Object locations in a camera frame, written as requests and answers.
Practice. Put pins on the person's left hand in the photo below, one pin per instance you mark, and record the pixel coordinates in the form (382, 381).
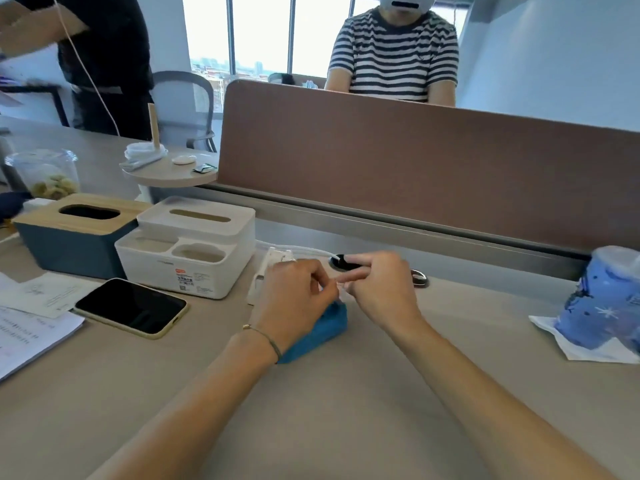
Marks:
(285, 302)

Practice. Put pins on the person's right hand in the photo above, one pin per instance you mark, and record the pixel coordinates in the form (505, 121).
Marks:
(387, 289)

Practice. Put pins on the person's right thumb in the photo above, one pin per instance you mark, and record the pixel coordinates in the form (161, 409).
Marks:
(350, 284)

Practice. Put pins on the person's left thumb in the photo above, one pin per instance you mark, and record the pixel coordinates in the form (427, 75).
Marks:
(327, 294)

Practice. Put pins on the person's right forearm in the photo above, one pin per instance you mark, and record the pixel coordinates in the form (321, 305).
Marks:
(490, 414)

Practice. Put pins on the person's left forearm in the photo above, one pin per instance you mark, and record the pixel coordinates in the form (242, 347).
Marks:
(190, 409)

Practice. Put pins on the black oval desk grommet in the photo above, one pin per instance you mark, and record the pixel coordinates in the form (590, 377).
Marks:
(420, 278)
(340, 263)

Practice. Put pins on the blue fabric pouch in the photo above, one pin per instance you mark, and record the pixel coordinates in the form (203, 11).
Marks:
(320, 332)

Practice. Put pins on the brown desk divider panel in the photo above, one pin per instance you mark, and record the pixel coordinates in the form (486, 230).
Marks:
(400, 164)

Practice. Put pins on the white tissue box organizer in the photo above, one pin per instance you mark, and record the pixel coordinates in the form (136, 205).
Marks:
(185, 244)

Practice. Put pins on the small green packet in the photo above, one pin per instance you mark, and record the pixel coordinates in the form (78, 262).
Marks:
(204, 168)

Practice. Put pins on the round wooden tray stand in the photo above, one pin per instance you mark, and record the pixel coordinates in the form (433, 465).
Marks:
(170, 177)

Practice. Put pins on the smartphone in cream case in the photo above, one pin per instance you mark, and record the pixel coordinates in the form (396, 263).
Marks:
(131, 307)

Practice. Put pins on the white oval earbud case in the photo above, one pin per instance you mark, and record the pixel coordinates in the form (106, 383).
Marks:
(184, 159)

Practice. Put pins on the white paper napkin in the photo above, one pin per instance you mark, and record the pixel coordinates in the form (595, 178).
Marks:
(555, 334)

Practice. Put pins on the grey mesh office chair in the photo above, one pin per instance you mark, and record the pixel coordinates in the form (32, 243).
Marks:
(180, 104)

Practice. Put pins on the blue patterned drink cup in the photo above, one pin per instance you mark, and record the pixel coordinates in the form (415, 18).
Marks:
(600, 304)

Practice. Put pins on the blue tissue box wooden lid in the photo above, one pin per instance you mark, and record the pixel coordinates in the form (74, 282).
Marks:
(75, 239)

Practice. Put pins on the window with grey frames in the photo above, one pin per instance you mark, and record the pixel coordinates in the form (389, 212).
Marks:
(260, 34)

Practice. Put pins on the small white paper slip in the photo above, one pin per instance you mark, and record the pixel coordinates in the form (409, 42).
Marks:
(45, 294)

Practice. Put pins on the printed paper sheets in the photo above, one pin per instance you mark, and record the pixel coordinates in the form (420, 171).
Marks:
(30, 339)

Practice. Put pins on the clear plastic snack cup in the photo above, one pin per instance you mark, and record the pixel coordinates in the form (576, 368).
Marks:
(45, 174)

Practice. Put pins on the dark blue cloth item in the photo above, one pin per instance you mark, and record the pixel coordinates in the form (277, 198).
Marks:
(12, 204)

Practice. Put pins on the grey metal divider rail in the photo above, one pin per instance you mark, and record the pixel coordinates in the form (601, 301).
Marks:
(400, 234)

